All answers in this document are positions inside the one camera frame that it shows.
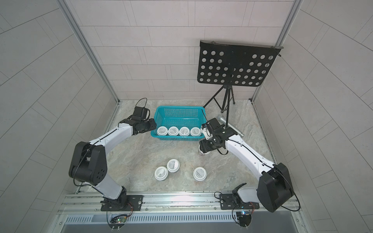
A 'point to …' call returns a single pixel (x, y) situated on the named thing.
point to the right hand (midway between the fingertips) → (204, 146)
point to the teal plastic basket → (177, 123)
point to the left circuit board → (117, 222)
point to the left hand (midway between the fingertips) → (156, 123)
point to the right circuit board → (245, 217)
